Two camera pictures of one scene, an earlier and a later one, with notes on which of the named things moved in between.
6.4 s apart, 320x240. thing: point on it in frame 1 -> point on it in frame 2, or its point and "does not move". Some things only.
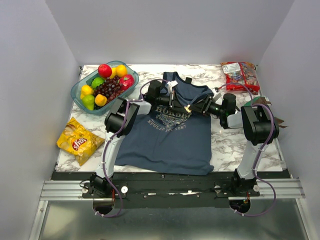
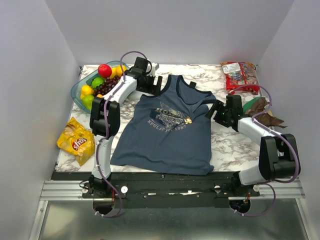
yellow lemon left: (86, 90) does not move
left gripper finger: (176, 104) -> (157, 88)
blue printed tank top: (169, 140) does not move
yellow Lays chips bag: (76, 139) does not move
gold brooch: (186, 108) -> (188, 120)
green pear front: (88, 101) does not move
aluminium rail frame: (72, 190) does not move
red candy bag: (244, 73) does not move
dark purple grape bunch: (110, 88) does not move
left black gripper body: (164, 101) -> (148, 84)
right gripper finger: (199, 106) -> (212, 109)
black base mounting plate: (205, 190) does not move
